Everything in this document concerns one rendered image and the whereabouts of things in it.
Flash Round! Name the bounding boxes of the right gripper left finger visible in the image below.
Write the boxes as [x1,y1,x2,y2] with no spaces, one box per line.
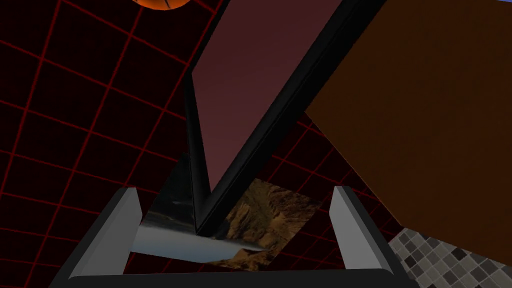
[49,186,143,287]

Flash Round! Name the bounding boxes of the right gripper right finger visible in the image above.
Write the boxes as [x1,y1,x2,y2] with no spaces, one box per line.
[328,185,406,278]

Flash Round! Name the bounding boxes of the orange ball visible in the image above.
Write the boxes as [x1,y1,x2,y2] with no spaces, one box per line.
[131,0,193,11]

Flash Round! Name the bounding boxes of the brown wooden board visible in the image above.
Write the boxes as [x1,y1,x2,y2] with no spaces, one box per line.
[304,0,512,267]

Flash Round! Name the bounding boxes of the landscape picture book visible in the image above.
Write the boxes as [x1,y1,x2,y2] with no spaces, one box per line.
[129,152,323,273]

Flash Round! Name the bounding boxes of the black framed maroon panel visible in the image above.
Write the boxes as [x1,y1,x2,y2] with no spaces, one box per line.
[183,0,389,238]

